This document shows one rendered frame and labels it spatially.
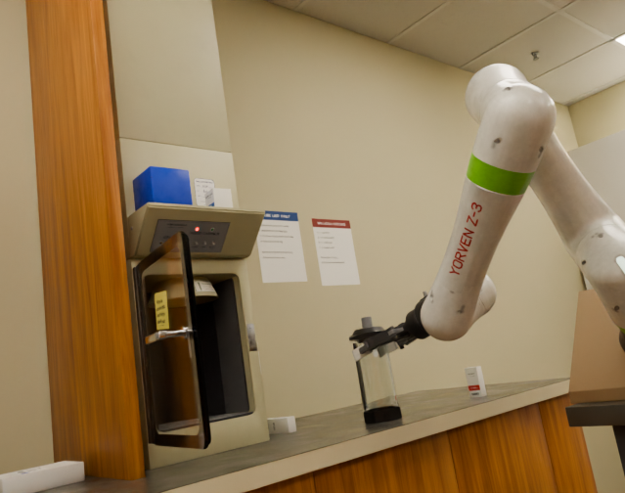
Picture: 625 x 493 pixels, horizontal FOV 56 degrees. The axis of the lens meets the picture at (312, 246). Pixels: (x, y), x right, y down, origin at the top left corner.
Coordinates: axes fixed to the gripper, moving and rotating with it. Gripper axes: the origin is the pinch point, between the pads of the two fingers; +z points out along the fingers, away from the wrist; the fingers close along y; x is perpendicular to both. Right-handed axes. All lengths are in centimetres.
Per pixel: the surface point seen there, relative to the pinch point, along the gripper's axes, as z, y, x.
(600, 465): 74, -222, 61
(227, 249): 4.0, 33.6, -32.3
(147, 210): -4, 58, -37
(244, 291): 10.1, 27.6, -23.6
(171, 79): -5, 42, -79
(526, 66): -5, -208, -157
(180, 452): 20, 50, 11
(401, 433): -8.7, 10.1, 22.7
